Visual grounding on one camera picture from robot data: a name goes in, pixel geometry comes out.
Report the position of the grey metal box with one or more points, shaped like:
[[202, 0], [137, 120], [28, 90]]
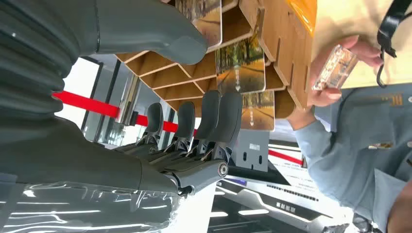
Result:
[[251, 151]]

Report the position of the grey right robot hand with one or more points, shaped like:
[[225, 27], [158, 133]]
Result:
[[96, 160]]

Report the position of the chrome barrier post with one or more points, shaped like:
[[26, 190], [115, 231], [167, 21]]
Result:
[[128, 99]]

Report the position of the grey machine panel with labels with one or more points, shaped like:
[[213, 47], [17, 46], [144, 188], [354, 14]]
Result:
[[276, 199]]

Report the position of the wooden slotted card holder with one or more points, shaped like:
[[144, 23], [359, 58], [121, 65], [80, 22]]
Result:
[[289, 51]]

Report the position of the clear plastic wrap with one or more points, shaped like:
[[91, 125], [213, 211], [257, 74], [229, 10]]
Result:
[[80, 209]]

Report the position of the orange glossy object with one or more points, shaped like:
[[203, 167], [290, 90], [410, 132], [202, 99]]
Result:
[[304, 13]]

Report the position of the ribbed grey right arm sleeve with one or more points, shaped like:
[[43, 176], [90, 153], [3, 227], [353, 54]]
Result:
[[32, 64]]

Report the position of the person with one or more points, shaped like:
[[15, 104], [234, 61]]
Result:
[[370, 144]]

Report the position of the red barrier belt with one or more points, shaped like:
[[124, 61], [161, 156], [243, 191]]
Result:
[[87, 104]]

